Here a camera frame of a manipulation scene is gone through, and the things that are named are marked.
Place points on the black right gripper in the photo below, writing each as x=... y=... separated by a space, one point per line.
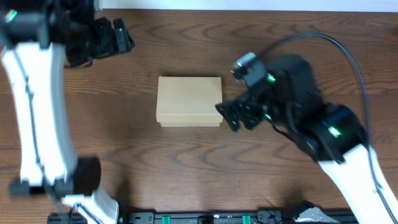
x=252 y=107

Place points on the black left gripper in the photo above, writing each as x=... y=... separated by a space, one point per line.
x=104 y=38

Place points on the brown cardboard box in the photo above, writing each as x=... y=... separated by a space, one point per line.
x=188 y=101

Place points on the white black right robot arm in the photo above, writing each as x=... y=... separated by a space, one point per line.
x=284 y=93

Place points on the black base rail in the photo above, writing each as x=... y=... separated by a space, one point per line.
x=261 y=216

